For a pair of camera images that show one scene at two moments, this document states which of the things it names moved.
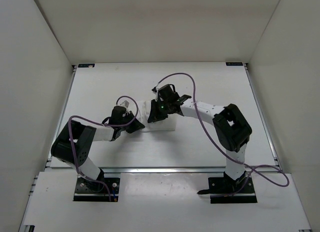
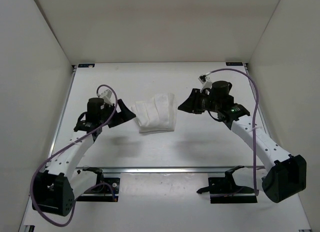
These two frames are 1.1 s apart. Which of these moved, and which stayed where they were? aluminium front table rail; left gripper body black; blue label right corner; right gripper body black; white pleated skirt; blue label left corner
Moved: right gripper body black; left gripper body black
Stayed: aluminium front table rail; white pleated skirt; blue label right corner; blue label left corner
